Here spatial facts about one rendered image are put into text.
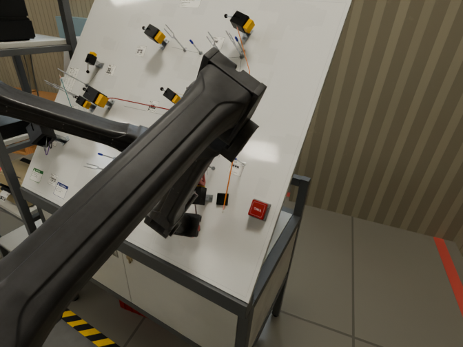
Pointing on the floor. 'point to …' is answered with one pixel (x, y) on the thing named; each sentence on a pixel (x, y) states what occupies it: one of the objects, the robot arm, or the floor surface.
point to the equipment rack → (14, 239)
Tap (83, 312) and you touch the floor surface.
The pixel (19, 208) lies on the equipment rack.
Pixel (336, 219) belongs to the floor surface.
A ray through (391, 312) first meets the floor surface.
